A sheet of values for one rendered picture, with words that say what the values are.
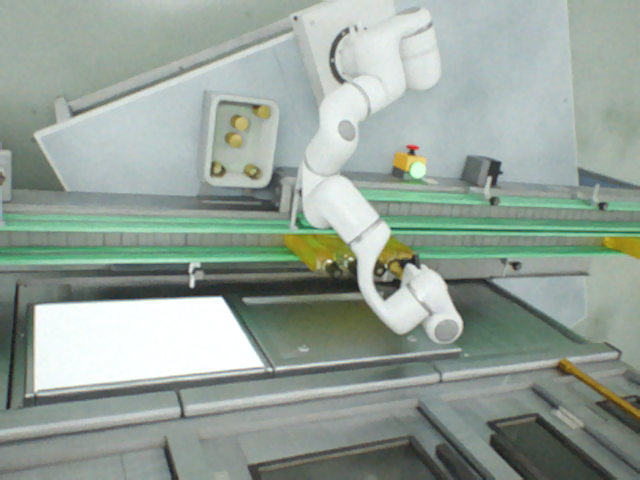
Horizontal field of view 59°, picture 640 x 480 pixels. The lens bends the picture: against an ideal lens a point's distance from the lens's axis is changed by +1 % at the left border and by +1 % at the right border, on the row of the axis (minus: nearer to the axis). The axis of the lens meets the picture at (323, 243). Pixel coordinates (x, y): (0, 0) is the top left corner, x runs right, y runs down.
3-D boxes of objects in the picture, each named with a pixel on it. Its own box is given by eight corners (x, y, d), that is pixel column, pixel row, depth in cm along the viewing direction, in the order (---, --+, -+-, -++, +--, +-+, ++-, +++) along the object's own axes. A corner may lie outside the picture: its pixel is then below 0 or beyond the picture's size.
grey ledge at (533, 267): (353, 269, 178) (371, 284, 168) (358, 243, 175) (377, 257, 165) (567, 264, 220) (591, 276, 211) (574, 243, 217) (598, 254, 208)
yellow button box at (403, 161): (390, 173, 175) (403, 179, 168) (395, 149, 172) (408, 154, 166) (409, 174, 178) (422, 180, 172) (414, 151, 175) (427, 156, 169)
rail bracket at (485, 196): (461, 193, 173) (490, 206, 162) (467, 169, 171) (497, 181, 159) (471, 193, 175) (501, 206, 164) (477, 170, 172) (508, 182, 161)
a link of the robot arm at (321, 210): (411, 189, 113) (380, 211, 126) (343, 107, 112) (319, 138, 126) (357, 237, 106) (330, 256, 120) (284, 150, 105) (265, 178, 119)
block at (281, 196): (268, 205, 154) (277, 213, 148) (272, 170, 151) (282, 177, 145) (280, 205, 155) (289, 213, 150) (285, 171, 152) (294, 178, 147)
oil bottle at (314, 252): (283, 244, 153) (316, 277, 135) (286, 225, 151) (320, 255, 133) (302, 244, 155) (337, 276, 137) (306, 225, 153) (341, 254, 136)
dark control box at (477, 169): (460, 178, 187) (477, 185, 180) (466, 154, 184) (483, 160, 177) (479, 179, 191) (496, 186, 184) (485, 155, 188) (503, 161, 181)
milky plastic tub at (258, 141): (196, 176, 149) (204, 185, 142) (204, 89, 142) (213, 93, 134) (259, 180, 157) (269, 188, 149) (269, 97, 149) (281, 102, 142)
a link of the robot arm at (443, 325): (399, 305, 108) (439, 274, 107) (384, 282, 117) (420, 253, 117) (443, 354, 113) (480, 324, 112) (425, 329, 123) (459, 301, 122)
